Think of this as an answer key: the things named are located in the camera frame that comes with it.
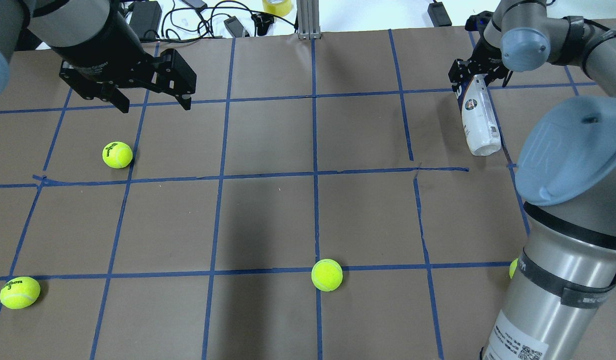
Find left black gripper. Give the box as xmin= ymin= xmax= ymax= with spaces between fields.
xmin=50 ymin=5 xmax=197 ymax=114

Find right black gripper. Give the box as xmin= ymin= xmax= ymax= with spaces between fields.
xmin=449 ymin=11 xmax=513 ymax=91

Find white tennis ball can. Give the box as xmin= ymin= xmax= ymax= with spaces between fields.
xmin=456 ymin=74 xmax=502 ymax=157

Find tennis ball behind arm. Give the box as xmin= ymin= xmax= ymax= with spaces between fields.
xmin=102 ymin=141 xmax=134 ymax=169

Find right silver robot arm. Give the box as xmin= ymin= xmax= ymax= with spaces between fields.
xmin=449 ymin=0 xmax=616 ymax=360

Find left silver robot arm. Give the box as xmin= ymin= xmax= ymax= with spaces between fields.
xmin=0 ymin=0 xmax=197 ymax=113

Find far yellow tennis ball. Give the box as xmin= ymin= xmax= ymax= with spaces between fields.
xmin=508 ymin=258 xmax=519 ymax=279

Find yellow tennis ball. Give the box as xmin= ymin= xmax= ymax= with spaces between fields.
xmin=311 ymin=259 xmax=343 ymax=292
xmin=508 ymin=258 xmax=519 ymax=279
xmin=0 ymin=276 xmax=41 ymax=310

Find near yellow tennis ball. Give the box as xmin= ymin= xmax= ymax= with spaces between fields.
xmin=0 ymin=276 xmax=41 ymax=310

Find middle yellow tennis ball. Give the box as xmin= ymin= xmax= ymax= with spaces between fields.
xmin=311 ymin=259 xmax=343 ymax=292

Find black power adapter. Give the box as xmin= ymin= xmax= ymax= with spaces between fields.
xmin=427 ymin=0 xmax=453 ymax=28

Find yellow tape roll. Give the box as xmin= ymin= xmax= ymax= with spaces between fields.
xmin=262 ymin=0 xmax=293 ymax=18

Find aluminium frame post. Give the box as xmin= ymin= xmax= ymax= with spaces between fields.
xmin=296 ymin=0 xmax=322 ymax=40

